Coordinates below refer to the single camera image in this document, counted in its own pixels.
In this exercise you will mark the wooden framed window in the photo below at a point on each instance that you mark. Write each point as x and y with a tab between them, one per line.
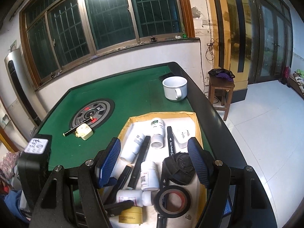
111	16

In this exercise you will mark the small white pill bottle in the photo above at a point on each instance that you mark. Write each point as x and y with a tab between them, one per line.
149	175

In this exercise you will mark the glass double door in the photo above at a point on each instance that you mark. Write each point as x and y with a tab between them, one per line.
268	40

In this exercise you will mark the standing air conditioner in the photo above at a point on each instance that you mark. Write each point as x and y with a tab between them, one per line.
19	80

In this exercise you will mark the yellow tape roll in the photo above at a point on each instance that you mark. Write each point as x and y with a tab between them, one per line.
130	217

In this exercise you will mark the colourful clothes pile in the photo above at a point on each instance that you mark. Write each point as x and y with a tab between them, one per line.
298	78

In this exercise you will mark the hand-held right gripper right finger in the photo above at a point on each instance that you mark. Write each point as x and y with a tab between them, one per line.
198	161

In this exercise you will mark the white power adapter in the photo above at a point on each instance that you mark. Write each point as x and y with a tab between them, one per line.
182	137

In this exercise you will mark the golden wall panel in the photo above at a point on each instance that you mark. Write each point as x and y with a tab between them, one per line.
228	40

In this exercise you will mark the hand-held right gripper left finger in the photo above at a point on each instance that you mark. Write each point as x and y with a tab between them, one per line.
108	161

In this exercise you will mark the thick black marker pen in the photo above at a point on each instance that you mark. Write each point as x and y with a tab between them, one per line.
141	161

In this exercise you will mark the yellowish plug adapter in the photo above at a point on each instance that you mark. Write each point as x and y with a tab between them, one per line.
84	133

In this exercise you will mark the white bottle pink label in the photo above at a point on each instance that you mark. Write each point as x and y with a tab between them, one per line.
134	198

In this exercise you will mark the small black sill object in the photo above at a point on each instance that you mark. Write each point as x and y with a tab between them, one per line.
153	38

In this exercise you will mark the black round cap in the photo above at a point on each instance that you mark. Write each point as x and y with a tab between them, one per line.
178	168

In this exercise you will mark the dark cloth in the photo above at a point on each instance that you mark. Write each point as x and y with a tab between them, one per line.
219	72

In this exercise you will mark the white bottle grey print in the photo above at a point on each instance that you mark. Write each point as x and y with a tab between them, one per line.
133	147

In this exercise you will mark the small wall shelf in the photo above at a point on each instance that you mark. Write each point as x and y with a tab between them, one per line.
4	121

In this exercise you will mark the round table control panel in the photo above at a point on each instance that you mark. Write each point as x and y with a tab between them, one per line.
99	106

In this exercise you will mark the colourful cloth heap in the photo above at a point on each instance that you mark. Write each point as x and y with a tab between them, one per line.
8	163

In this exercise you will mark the black marker white lettering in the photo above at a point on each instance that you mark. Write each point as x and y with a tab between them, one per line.
171	142

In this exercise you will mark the black pen gold tip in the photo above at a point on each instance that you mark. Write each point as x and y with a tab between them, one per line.
78	126

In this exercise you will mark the wooden stool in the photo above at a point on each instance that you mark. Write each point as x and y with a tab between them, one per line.
222	84

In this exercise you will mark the white bottle green label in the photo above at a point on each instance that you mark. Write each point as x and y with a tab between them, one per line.
157	133

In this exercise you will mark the black tape roll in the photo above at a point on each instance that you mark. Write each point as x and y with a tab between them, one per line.
159	200

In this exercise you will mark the white enamel cup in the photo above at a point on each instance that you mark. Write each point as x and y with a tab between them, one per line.
171	92

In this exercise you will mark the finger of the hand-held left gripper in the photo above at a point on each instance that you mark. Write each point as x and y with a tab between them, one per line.
121	206

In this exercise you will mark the small green sill object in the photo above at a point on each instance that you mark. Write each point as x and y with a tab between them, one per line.
184	35

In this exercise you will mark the yellow cardboard tray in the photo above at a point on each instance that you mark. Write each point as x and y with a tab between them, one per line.
143	129

